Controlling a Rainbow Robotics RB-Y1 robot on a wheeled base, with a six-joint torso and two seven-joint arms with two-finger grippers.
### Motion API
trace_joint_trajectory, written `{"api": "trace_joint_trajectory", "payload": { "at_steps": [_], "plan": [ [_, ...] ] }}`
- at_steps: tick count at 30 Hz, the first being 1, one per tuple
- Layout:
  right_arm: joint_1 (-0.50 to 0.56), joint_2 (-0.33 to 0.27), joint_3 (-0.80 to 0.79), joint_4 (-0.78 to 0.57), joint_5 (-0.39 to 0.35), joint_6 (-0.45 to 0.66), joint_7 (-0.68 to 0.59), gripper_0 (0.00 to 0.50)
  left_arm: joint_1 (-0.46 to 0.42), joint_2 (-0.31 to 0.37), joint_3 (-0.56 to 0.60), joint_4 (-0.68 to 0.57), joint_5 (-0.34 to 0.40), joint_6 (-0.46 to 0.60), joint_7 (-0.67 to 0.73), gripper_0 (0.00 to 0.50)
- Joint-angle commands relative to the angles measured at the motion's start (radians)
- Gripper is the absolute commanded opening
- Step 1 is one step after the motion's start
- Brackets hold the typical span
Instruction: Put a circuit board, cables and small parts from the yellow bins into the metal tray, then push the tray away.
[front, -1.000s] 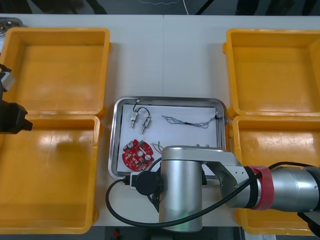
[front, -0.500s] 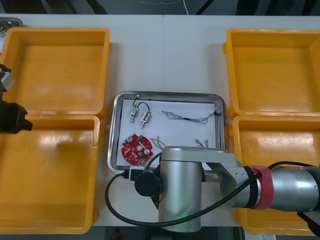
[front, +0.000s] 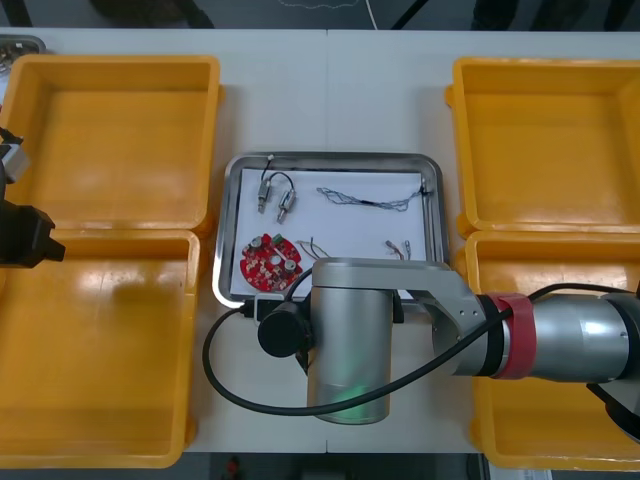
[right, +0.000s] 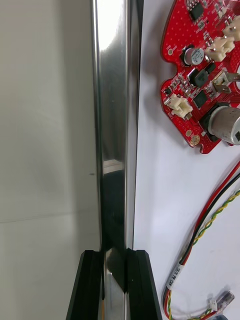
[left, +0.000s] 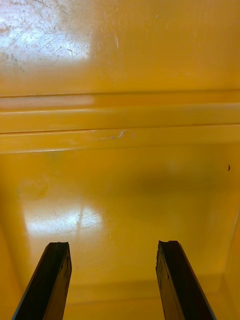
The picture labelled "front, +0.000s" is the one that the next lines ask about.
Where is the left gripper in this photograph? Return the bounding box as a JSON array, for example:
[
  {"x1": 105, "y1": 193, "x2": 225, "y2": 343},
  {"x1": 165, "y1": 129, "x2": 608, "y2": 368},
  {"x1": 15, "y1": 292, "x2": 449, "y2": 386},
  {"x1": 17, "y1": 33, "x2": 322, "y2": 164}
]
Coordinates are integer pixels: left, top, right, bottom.
[{"x1": 0, "y1": 202, "x2": 67, "y2": 269}]

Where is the round red circuit board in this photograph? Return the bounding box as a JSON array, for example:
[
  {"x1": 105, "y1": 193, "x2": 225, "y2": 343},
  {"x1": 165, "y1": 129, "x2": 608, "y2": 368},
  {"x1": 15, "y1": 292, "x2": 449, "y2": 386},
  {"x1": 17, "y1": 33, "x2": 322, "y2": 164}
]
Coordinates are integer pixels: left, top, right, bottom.
[{"x1": 238, "y1": 232, "x2": 306, "y2": 294}]

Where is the small metal solenoid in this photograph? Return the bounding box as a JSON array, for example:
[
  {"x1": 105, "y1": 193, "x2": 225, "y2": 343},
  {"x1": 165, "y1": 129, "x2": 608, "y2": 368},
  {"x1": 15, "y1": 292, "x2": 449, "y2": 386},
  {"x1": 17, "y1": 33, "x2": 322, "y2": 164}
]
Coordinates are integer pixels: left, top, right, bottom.
[
  {"x1": 255, "y1": 155, "x2": 280, "y2": 215},
  {"x1": 269, "y1": 172, "x2": 300, "y2": 224}
]

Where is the blue-white twisted wire harness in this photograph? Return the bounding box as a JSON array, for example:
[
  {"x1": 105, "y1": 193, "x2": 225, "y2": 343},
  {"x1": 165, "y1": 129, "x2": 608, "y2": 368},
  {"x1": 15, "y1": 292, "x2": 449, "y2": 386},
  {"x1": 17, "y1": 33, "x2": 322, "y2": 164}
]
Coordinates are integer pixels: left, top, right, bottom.
[{"x1": 315, "y1": 180, "x2": 435, "y2": 211}]

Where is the multicolour wire harness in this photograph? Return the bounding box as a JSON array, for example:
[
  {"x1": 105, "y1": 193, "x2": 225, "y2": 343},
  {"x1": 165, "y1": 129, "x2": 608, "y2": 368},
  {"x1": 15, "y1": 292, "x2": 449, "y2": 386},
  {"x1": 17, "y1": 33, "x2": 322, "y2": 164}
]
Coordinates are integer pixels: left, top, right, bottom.
[{"x1": 298, "y1": 238, "x2": 417, "y2": 262}]

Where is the yellow-orange plastic bin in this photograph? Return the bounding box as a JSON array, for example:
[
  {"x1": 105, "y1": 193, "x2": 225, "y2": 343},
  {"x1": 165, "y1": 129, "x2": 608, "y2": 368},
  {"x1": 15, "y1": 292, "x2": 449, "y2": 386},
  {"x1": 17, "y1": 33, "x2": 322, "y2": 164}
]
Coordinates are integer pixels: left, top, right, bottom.
[
  {"x1": 0, "y1": 53, "x2": 222, "y2": 236},
  {"x1": 0, "y1": 228, "x2": 201, "y2": 469},
  {"x1": 457, "y1": 229, "x2": 640, "y2": 471},
  {"x1": 444, "y1": 57, "x2": 640, "y2": 239}
]

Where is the pile of metal parts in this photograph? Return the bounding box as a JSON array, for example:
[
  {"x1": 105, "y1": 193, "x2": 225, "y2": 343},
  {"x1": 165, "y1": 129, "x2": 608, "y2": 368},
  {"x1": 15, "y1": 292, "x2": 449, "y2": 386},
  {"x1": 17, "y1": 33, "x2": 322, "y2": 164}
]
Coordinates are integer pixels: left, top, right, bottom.
[{"x1": 0, "y1": 42, "x2": 26, "y2": 75}]

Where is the small steel tray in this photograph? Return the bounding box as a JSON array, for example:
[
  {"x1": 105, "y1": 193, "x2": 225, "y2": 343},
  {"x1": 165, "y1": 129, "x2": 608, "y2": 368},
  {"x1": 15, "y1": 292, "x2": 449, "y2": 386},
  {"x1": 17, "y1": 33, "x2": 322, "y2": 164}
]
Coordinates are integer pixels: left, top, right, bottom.
[{"x1": 0, "y1": 34, "x2": 47, "y2": 76}]

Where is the white paper sheet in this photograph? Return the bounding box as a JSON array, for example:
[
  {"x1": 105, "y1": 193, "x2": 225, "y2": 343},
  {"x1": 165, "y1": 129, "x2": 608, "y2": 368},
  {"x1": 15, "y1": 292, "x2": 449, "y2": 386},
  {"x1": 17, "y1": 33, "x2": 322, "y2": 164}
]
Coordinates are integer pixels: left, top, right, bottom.
[{"x1": 238, "y1": 168, "x2": 427, "y2": 301}]

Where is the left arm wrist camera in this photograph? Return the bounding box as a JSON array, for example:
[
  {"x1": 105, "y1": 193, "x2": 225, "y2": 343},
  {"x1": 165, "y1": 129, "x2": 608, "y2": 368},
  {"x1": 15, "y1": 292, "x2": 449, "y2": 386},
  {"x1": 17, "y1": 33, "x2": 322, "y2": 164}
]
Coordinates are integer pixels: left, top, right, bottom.
[{"x1": 0, "y1": 141, "x2": 32, "y2": 185}]

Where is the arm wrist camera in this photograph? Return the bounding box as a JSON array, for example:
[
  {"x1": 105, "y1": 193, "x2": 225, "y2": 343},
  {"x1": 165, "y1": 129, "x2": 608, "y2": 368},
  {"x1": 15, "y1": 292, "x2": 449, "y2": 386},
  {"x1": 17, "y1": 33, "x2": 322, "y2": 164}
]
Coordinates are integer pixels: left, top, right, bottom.
[
  {"x1": 0, "y1": 141, "x2": 32, "y2": 185},
  {"x1": 249, "y1": 293, "x2": 284, "y2": 325}
]

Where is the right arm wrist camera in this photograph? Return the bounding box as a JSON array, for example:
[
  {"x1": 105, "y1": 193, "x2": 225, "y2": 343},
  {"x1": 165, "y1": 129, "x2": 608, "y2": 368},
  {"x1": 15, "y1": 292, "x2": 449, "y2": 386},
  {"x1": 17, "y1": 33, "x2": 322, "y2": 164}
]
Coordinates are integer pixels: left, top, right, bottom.
[{"x1": 249, "y1": 293, "x2": 284, "y2": 325}]

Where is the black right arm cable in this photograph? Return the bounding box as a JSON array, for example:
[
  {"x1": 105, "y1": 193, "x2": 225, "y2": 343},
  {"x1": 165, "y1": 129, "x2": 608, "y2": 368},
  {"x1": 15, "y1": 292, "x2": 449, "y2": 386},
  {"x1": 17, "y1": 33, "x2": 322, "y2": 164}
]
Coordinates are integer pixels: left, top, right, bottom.
[{"x1": 202, "y1": 282, "x2": 640, "y2": 417}]

